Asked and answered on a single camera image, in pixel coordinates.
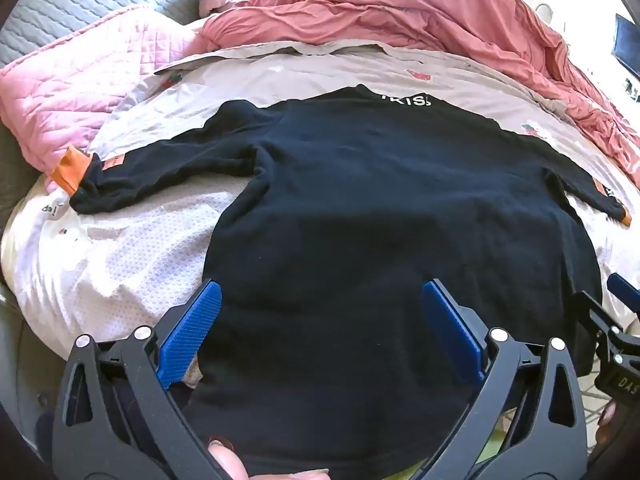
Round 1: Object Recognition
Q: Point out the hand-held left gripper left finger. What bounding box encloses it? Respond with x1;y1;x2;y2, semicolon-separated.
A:
52;280;241;480

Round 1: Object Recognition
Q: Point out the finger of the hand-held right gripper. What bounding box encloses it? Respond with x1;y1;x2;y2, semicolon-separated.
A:
575;290;632;361
606;272;640;311

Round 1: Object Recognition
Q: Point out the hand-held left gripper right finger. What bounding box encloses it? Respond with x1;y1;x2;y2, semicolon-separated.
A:
421;279;588;480

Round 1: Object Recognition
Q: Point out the black sweater with orange cuffs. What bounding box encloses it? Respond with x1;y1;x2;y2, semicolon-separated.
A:
47;84;630;480

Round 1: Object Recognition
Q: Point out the person's right hand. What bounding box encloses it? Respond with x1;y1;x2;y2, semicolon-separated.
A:
595;400;625;457

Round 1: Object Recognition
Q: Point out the person's left hand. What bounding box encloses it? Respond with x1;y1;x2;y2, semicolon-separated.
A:
206;439;331;480

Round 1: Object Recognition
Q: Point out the mauve printed bed cover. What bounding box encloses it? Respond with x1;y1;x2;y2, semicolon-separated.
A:
0;40;640;396

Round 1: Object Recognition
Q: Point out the dark flat screen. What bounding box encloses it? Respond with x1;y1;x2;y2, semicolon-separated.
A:
611;14;640;83

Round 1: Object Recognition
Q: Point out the pink quilted pillow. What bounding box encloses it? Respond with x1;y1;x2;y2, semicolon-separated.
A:
0;7;211;193

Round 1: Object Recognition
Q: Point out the salmon pink duvet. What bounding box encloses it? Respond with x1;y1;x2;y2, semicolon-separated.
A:
185;0;640;186

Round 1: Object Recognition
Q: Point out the grey quilted bedspread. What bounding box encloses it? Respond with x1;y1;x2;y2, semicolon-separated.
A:
0;0;201;221

